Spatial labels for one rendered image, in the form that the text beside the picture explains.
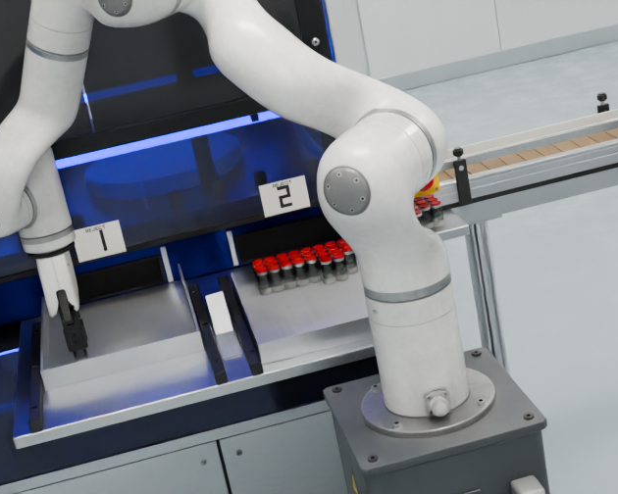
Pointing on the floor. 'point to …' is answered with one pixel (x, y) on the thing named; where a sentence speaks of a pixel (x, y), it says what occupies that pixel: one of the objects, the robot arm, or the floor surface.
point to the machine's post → (346, 34)
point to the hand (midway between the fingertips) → (76, 334)
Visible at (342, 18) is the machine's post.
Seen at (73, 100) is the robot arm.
